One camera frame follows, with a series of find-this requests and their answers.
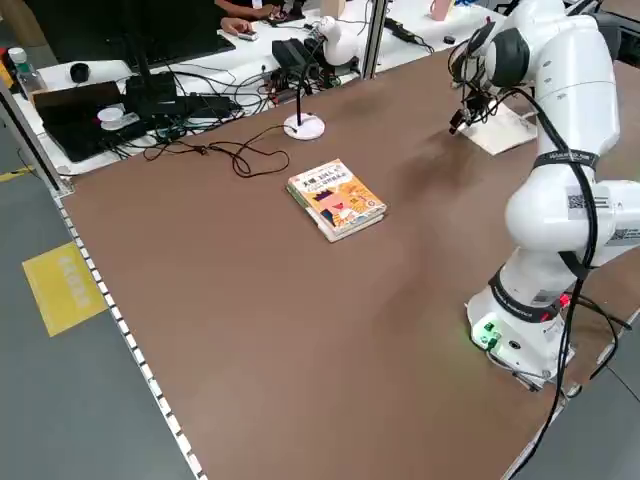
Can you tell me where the black keyboard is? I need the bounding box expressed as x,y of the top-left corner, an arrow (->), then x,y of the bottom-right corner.
144,30 -> 237,69

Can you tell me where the white side desk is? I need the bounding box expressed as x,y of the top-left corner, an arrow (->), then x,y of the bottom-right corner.
9,0 -> 521,176

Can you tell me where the dark laptop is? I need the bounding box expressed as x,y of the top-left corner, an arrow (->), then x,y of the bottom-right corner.
32,79 -> 149,164

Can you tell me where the white tape roll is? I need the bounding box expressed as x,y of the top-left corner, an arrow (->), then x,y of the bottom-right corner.
96,106 -> 127,132

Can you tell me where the white notebook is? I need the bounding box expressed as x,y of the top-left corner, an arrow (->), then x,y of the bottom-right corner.
457,104 -> 540,157

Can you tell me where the long black arm cable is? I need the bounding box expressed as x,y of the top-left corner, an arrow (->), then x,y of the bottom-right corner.
447,24 -> 601,480

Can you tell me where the aluminium frame post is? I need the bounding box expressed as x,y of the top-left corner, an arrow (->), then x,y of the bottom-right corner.
362,0 -> 390,81
0,82 -> 76,196

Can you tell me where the clear bottle with white cap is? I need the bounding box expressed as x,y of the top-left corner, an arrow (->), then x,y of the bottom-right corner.
6,47 -> 42,96

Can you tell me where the black ribbed power supply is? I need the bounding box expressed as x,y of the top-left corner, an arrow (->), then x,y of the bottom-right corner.
271,38 -> 324,84

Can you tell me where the black arm base cable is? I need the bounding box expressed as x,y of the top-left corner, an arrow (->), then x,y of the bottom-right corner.
562,292 -> 632,384

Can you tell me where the white desk lamp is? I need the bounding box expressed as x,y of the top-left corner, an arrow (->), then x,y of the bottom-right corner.
283,14 -> 360,141

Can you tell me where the yellow floor sticker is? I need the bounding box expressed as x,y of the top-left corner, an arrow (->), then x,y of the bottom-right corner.
21,242 -> 109,339

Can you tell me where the black monitor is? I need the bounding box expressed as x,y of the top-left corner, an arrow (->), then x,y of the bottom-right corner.
29,0 -> 224,66

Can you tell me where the pink cup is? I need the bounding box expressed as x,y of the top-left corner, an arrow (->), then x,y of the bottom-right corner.
426,0 -> 455,22

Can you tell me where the black box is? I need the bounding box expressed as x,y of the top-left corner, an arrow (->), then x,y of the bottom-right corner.
123,72 -> 180,115

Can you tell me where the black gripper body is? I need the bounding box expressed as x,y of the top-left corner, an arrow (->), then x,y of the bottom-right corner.
460,87 -> 497,122

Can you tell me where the orange illustrated cover book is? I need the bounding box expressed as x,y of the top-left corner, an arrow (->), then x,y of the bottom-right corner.
285,158 -> 388,236

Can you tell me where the black lamp cable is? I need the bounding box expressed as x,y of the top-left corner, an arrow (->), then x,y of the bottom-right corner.
143,124 -> 291,179

